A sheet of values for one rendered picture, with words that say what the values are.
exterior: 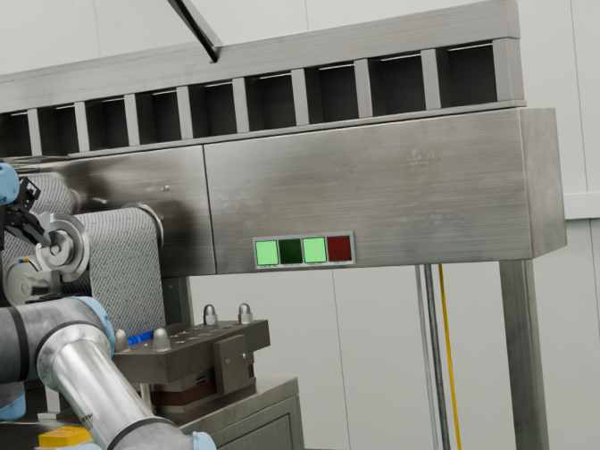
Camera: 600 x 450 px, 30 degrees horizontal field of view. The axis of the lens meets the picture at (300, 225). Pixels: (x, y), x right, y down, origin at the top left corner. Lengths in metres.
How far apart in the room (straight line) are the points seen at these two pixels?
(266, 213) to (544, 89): 2.35
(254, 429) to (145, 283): 0.41
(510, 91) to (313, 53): 0.44
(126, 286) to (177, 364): 0.27
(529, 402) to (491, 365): 2.37
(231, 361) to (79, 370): 0.79
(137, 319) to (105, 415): 0.94
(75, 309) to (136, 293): 0.72
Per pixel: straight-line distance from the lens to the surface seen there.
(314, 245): 2.42
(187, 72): 2.58
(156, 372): 2.24
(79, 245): 2.35
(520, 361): 2.45
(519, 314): 2.44
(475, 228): 2.27
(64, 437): 2.11
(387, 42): 2.34
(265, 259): 2.48
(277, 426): 2.47
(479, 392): 4.88
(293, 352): 5.23
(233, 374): 2.39
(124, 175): 2.69
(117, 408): 1.55
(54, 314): 1.75
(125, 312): 2.44
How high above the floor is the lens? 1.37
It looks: 3 degrees down
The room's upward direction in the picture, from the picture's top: 6 degrees counter-clockwise
